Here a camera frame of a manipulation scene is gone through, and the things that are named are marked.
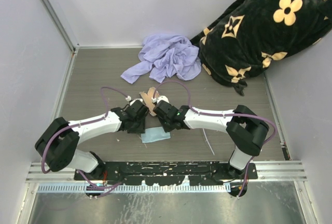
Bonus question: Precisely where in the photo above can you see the light blue cleaning cloth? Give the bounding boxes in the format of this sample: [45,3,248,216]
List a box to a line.
[141,127,171,144]

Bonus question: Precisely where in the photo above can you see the printed glasses case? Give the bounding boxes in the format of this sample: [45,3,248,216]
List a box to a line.
[140,87,160,117]

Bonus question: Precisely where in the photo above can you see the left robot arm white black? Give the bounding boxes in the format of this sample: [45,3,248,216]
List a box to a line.
[35,100,149,180]

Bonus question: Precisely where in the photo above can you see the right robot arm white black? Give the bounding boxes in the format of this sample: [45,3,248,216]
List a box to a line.
[153,100,269,179]

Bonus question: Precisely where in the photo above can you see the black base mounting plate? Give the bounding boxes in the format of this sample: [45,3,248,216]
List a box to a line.
[74,160,259,187]

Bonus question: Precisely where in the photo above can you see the crumpled lavender cloth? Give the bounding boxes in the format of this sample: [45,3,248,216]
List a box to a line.
[121,34,202,84]

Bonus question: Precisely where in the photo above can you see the black floral plush blanket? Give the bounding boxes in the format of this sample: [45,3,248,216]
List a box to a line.
[191,0,331,94]

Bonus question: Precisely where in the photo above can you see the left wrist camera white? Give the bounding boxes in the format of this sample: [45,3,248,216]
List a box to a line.
[126,95,143,106]

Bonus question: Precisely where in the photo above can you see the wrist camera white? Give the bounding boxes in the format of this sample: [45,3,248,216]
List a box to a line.
[126,95,143,106]
[151,95,169,105]

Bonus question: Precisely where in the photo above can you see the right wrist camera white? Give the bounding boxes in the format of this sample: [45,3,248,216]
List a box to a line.
[151,95,169,105]

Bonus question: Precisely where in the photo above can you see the white frame sunglasses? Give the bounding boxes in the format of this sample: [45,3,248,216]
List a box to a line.
[202,129,215,156]

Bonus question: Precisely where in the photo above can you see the slotted grey cable duct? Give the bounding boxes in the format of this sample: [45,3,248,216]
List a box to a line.
[36,180,231,194]

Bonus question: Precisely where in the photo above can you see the aluminium frame post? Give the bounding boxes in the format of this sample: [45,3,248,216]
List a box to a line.
[41,0,77,53]

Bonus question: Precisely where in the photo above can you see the aluminium front rail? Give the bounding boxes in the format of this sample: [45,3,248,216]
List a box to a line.
[25,161,308,183]

